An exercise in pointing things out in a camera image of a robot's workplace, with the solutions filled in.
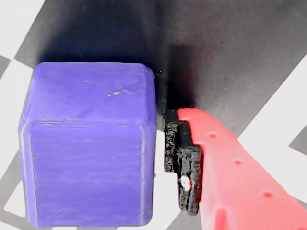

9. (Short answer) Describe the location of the blue cube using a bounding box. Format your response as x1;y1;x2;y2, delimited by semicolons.
18;61;158;228

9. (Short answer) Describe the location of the red gripper finger with black pad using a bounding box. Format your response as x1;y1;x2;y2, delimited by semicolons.
164;107;307;230

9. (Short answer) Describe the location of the black white marker checkerboard mat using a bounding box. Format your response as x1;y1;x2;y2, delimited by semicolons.
0;0;307;230

